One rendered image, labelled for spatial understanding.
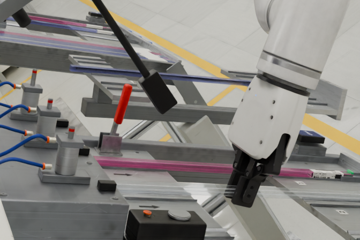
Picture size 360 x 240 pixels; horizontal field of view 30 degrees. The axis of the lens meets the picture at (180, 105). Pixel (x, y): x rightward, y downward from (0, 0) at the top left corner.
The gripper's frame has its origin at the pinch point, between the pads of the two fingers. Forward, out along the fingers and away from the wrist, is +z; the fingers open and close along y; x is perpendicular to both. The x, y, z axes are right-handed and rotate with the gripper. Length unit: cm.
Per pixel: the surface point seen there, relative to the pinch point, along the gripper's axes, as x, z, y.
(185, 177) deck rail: 1.5, 5.6, -18.9
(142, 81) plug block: -23.9, -11.6, 11.3
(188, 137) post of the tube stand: 13.5, 4.5, -45.8
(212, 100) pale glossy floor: 104, 17, -206
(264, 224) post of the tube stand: 40, 19, -46
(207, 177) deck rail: 5.4, 4.7, -19.0
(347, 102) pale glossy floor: 122, -7, -136
